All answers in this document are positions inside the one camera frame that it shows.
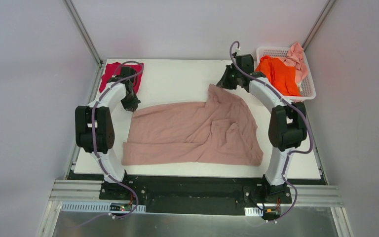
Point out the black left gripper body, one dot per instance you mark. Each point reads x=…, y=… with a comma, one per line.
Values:
x=130, y=102

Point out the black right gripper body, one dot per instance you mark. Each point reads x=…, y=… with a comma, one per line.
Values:
x=227, y=80

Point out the dusty pink graphic t-shirt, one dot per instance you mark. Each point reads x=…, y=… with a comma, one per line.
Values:
x=220, y=130

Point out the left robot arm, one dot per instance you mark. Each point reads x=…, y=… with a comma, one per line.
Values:
x=94, y=125

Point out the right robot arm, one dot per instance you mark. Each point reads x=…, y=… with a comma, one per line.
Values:
x=287, y=128

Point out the folded red t-shirt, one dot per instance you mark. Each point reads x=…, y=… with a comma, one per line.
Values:
x=109, y=75

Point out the orange t-shirt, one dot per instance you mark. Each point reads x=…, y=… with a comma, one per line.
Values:
x=282, y=77

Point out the light pink crumpled t-shirt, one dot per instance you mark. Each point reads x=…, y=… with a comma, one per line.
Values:
x=295, y=58

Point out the white plastic laundry basket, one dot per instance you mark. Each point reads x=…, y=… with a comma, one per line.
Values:
x=306, y=87

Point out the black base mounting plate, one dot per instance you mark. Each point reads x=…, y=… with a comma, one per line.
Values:
x=202, y=206

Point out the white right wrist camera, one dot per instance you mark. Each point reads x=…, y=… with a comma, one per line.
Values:
x=237, y=51

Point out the left white cable duct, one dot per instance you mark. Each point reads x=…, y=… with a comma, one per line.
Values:
x=97, y=207

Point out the white cable duct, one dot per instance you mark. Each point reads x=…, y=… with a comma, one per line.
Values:
x=253, y=211
x=97, y=207

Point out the right white cable duct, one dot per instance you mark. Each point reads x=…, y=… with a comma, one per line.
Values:
x=253, y=211

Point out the aluminium frame rail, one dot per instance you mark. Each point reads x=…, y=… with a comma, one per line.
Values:
x=83, y=190

